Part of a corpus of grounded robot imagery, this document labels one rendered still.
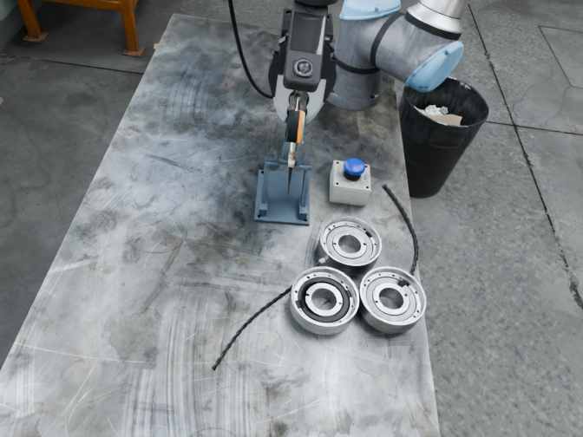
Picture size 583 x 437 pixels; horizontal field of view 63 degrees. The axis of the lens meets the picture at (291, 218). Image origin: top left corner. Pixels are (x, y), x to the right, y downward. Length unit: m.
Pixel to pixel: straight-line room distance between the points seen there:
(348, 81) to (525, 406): 1.20
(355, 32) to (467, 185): 1.39
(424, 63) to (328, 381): 0.61
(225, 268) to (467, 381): 1.13
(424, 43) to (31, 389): 0.86
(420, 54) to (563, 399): 1.29
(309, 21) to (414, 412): 0.54
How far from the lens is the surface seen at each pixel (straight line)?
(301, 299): 0.73
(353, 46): 1.07
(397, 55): 1.01
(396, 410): 0.73
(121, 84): 2.59
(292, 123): 0.73
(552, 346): 1.97
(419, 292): 0.79
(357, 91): 1.12
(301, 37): 0.63
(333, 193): 0.89
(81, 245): 0.85
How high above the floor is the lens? 1.46
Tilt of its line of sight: 49 degrees down
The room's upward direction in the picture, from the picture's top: 10 degrees clockwise
